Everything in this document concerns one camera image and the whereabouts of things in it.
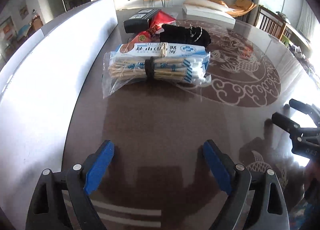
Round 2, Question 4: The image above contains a person's right hand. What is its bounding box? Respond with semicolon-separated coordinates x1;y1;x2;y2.
304;159;319;196

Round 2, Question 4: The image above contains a wooden dining chair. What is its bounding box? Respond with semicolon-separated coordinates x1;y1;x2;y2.
254;5;293;40

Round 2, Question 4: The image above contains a cotton swabs plastic bag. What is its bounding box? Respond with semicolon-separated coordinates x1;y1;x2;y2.
102;52;212;98

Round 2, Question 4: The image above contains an orange lounge chair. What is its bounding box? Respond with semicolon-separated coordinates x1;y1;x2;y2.
208;0;257;18

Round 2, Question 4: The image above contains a white storage box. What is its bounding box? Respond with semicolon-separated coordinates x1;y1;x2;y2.
1;0;118;229

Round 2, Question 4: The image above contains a blue white medicine box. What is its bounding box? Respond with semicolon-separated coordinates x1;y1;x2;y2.
116;42;207;58

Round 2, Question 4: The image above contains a white foam board stack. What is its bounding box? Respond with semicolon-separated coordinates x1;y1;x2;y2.
182;0;235;24

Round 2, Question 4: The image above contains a red packet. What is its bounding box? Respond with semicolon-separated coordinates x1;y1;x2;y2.
130;10;176;44

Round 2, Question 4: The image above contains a black box with pictures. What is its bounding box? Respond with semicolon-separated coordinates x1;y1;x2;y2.
124;8;159;34

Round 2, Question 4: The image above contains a black velvet pouch with chain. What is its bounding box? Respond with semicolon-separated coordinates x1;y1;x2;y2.
159;24;212;48

